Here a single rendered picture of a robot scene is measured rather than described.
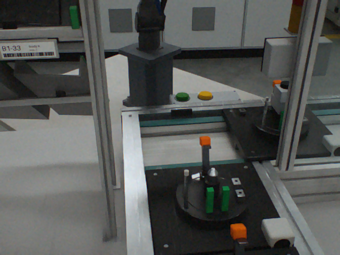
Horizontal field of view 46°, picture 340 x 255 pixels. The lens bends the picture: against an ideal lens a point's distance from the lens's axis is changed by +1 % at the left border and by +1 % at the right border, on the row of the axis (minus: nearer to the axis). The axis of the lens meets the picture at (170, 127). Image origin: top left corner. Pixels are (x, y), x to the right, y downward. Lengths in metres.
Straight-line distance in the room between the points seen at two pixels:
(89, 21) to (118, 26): 3.34
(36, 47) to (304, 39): 0.46
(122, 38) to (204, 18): 0.82
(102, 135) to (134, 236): 0.19
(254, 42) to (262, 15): 0.27
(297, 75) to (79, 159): 0.62
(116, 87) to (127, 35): 2.52
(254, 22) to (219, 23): 0.34
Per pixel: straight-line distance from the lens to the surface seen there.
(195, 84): 1.51
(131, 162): 0.91
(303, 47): 0.78
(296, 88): 0.81
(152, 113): 1.10
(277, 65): 0.81
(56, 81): 0.82
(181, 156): 1.00
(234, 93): 1.22
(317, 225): 0.95
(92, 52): 0.65
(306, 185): 0.96
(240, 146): 0.96
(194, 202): 0.76
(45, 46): 0.65
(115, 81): 1.55
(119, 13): 3.94
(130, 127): 1.05
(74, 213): 0.95
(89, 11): 0.63
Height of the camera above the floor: 1.49
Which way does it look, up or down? 31 degrees down
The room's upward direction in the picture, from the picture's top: straight up
